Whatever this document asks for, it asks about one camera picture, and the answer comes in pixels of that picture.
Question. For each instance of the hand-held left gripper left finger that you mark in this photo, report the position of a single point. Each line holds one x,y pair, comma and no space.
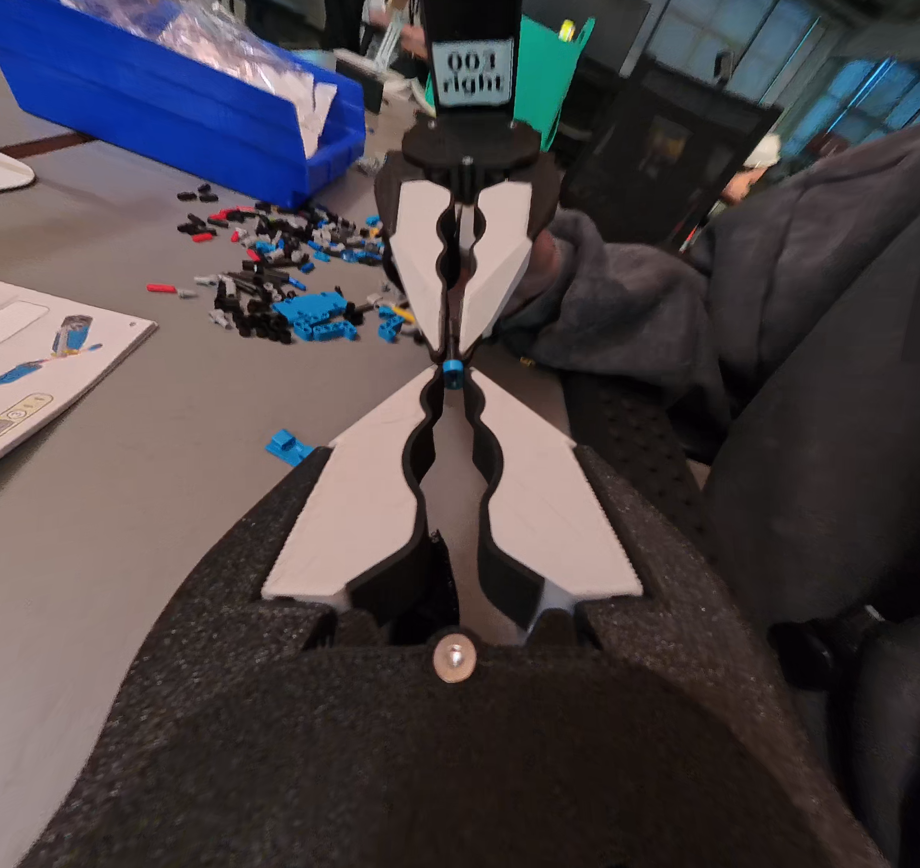
359,516

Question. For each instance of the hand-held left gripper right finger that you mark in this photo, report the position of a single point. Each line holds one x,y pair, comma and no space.
553,516

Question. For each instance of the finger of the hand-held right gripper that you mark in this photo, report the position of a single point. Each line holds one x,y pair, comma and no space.
417,250
503,250

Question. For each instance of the blue angled panel piece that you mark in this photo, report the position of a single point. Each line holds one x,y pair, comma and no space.
287,445

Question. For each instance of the pile of small building pieces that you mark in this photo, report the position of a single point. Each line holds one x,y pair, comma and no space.
316,311

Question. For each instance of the small blue connector piece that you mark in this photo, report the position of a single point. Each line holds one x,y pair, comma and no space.
453,373

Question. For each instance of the person's right forearm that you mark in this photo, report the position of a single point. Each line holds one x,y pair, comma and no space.
618,307

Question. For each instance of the person's right hand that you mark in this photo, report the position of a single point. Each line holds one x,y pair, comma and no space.
548,260

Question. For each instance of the black cabinet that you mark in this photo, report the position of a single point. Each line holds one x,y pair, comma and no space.
647,163

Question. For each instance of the clear plastic bags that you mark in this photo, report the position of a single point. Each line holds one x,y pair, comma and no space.
215,41

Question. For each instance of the blue plastic bin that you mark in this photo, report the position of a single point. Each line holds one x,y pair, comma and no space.
180,113

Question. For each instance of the person's dark grey jacket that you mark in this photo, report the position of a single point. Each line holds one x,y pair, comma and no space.
826,379

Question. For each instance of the open instruction booklet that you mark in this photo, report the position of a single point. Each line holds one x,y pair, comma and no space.
57,365

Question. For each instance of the white folding stand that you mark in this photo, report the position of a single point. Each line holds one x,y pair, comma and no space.
14,170

